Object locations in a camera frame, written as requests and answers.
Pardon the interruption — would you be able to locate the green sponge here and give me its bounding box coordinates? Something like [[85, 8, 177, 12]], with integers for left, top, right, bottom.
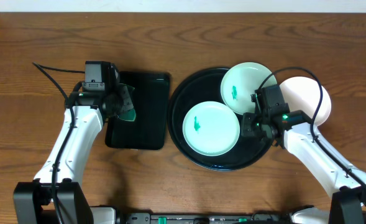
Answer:
[[117, 108, 136, 122]]

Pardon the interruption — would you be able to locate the white plate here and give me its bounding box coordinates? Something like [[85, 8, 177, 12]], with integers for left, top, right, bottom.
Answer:
[[280, 77, 332, 126]]

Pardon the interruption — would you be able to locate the mint green plate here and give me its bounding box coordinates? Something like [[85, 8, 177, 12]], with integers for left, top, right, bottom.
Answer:
[[182, 101, 240, 157], [220, 62, 272, 115]]

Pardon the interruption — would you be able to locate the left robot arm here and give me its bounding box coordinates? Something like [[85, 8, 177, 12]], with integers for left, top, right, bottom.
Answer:
[[13, 83, 134, 223]]

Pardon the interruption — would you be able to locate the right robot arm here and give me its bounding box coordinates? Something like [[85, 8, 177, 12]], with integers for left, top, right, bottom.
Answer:
[[241, 111, 366, 223]]

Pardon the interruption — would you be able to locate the black rectangular tray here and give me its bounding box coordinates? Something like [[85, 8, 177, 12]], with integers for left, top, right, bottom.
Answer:
[[105, 72, 170, 150]]

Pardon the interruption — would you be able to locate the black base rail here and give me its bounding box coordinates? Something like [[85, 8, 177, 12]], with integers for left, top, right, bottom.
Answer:
[[89, 205, 298, 224]]

